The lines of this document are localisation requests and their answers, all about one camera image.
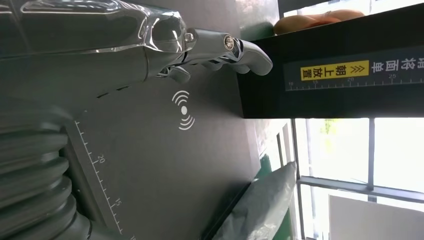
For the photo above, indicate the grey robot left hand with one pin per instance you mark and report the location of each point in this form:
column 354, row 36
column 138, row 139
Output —
column 82, row 49

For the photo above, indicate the grey courier package red print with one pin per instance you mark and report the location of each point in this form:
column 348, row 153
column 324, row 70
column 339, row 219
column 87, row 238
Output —
column 261, row 205

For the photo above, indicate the black inbound scanning machine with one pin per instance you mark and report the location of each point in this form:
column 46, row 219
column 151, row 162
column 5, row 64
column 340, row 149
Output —
column 165, row 165

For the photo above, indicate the person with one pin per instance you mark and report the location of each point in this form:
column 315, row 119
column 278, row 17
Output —
column 311, row 21

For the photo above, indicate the dark window frame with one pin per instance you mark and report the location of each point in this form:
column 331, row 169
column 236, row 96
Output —
column 334, row 185

